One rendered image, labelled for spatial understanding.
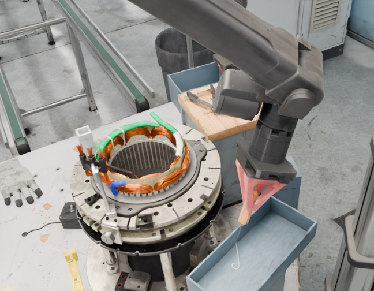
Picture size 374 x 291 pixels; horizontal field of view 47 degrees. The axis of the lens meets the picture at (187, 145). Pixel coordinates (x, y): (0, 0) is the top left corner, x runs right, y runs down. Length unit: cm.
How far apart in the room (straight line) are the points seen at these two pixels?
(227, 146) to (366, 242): 39
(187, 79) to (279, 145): 69
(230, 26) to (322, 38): 287
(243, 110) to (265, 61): 11
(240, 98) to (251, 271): 35
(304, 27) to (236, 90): 260
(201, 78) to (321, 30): 208
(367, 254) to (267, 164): 42
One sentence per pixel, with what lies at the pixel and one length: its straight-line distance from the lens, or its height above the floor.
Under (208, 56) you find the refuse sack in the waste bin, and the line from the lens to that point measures 249.
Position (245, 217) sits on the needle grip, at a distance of 73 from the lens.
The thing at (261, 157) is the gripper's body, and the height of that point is 128.
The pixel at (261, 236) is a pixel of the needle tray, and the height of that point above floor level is 103.
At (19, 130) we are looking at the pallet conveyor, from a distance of 173.
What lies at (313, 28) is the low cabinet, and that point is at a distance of 323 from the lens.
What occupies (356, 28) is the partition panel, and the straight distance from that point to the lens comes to 360.
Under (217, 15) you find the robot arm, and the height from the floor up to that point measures 151.
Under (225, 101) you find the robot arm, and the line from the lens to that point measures 61.
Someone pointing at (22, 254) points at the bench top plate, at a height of 78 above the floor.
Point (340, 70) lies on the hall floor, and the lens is 340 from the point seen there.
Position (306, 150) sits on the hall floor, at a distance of 263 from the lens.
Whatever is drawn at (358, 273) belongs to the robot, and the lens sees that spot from 104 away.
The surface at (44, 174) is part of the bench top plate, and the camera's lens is 147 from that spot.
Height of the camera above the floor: 172
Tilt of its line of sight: 40 degrees down
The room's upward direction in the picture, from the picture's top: 6 degrees counter-clockwise
